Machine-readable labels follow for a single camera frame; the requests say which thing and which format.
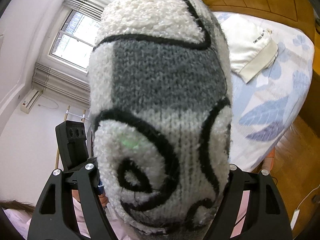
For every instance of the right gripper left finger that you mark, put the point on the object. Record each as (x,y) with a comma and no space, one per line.
(54,216)

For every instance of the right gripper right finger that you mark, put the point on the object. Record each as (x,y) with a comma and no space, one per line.
(265,216)

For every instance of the grey white checkered cardigan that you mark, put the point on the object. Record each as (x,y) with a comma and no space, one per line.
(161,97)

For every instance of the person left hand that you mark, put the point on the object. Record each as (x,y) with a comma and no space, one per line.
(102,195)

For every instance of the white air conditioner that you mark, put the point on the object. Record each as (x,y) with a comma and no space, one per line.
(30,100)

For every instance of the beige curtain right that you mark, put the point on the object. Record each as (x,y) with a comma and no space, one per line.
(62,85)

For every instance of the beige curtain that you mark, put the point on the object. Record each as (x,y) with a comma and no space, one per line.
(62,85)
(91,8)

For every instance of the window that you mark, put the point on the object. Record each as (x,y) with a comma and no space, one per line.
(75,40)

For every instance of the beige curtain left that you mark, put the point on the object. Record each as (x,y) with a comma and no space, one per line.
(91,8)

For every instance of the folded cream white garment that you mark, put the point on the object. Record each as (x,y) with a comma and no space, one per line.
(252,48)

